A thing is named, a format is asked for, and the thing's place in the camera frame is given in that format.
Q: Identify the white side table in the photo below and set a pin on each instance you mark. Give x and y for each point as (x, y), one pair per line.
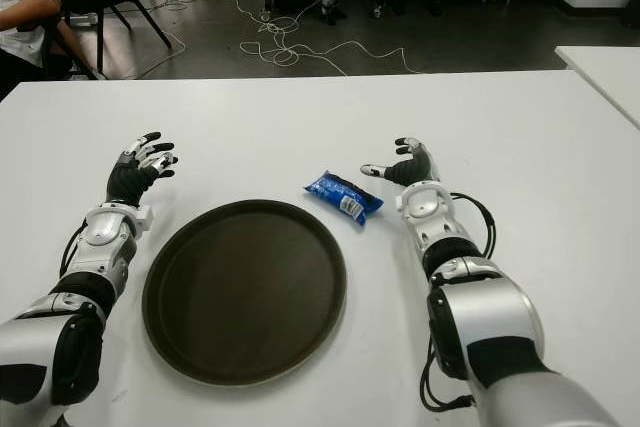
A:
(607, 77)

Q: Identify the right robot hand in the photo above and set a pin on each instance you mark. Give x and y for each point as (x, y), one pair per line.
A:
(415, 169)

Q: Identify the blue Oreo packet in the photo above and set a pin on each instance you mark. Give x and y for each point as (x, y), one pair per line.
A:
(340, 194)

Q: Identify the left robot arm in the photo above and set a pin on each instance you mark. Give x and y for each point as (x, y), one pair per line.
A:
(100, 232)

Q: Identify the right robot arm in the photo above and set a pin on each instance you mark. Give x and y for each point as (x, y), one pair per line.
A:
(485, 312)

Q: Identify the round brown tray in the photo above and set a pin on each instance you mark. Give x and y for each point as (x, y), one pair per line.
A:
(245, 287)

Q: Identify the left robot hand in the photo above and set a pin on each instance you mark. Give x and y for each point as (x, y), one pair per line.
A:
(129, 179)

